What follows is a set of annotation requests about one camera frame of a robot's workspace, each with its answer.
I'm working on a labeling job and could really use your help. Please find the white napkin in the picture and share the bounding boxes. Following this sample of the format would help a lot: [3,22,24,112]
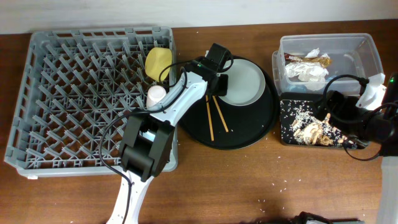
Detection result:
[285,48,330,91]

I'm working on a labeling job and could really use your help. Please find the food scraps with rice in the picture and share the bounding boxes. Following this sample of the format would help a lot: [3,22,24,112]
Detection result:
[281,101,358,149]

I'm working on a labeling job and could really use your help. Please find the gold snack wrapper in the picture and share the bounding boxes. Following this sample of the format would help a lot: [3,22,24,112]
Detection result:
[284,53,332,68]

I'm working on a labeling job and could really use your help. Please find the pink cup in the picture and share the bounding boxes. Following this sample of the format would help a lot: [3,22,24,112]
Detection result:
[146,85,167,108]

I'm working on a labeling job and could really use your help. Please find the yellow bowl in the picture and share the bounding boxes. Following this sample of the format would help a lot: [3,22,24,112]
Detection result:
[145,47,172,82]

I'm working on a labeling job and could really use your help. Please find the blue cup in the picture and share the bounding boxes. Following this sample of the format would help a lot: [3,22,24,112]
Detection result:
[141,131,155,142]

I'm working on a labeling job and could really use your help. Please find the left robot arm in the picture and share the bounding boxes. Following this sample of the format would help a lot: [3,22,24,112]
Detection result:
[105,44,234,223]

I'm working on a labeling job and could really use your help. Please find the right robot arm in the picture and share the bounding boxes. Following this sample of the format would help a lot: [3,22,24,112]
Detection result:
[315,72,397,223]

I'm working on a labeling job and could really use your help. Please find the grey dishwasher rack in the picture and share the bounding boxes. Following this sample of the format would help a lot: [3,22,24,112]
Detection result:
[4,27,175,179]

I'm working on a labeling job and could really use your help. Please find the left wooden chopstick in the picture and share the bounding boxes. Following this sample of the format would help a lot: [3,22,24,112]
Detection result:
[205,95,215,141]

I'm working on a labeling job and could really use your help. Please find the wooden chopstick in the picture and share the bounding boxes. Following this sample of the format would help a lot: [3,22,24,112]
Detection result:
[212,96,229,133]
[205,95,215,141]

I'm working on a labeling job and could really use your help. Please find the grey plate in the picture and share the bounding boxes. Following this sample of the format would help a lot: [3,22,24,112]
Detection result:
[220,59,266,106]

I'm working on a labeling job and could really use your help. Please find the right wooden chopstick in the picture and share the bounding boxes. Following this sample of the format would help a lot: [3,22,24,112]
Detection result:
[212,96,229,133]

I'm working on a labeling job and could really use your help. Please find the black rectangular tray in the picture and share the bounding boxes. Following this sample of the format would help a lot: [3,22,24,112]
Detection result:
[279,91,371,151]

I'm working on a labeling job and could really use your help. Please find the round black tray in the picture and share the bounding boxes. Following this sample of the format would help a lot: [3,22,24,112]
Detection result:
[178,55,280,150]

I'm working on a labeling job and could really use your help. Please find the clear plastic bin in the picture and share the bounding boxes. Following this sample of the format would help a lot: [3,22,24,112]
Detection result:
[272,33,383,95]

